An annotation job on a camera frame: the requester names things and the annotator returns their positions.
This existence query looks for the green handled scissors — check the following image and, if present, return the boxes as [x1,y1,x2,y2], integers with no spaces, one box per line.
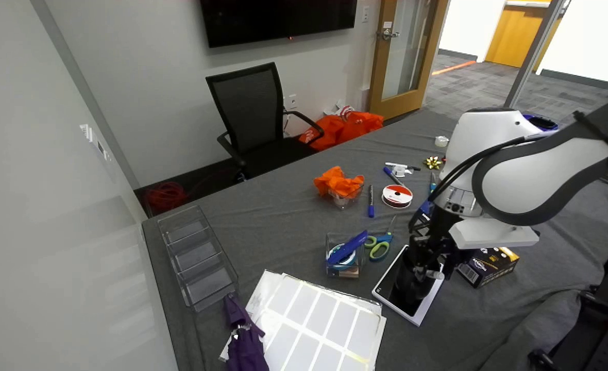
[365,225,394,262]

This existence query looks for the gold gift bow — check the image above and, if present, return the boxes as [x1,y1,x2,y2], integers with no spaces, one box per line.
[425,157,445,170]

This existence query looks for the white tablet with black screen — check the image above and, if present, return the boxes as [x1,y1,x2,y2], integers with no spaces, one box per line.
[370,243,445,326]

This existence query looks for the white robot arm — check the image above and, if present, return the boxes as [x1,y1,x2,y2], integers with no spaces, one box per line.
[405,103,608,292]

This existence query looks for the grey table cloth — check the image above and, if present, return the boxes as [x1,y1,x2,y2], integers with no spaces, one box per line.
[141,109,608,371]

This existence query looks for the purple cloth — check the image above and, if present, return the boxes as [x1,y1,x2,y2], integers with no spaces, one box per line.
[223,294,270,371]

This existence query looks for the clear plastic tray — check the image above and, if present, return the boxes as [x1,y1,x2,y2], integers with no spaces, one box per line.
[157,208,235,312]

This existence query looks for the wall television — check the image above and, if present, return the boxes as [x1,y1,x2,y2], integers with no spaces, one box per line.
[197,0,357,47]

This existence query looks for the white marker blue cap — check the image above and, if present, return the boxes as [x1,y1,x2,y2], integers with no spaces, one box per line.
[383,165,400,186]

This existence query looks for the orange ribbon bundle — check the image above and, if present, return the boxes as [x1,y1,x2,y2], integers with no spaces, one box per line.
[313,165,365,198]

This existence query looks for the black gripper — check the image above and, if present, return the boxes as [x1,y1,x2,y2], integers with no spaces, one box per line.
[405,204,461,289]

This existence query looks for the black and yellow box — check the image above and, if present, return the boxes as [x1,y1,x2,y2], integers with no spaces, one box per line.
[456,246,520,289]

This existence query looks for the red ribbon spool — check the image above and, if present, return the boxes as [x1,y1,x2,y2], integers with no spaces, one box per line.
[382,182,415,208]

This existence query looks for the black mesh office chair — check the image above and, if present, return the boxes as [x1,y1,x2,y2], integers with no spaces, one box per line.
[207,61,324,179]

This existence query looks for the orange bag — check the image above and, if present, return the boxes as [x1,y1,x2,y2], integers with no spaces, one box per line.
[298,111,383,151]

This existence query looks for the clear stationery holder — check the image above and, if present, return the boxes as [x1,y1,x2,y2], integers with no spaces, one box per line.
[326,186,363,210]

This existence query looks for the clear tape roll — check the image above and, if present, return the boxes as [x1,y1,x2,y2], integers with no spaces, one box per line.
[434,135,450,148]

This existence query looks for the clear holder with blue tape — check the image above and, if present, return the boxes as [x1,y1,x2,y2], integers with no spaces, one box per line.
[324,231,368,277]

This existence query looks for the blue bin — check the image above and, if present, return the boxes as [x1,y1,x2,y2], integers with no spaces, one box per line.
[524,112,559,132]

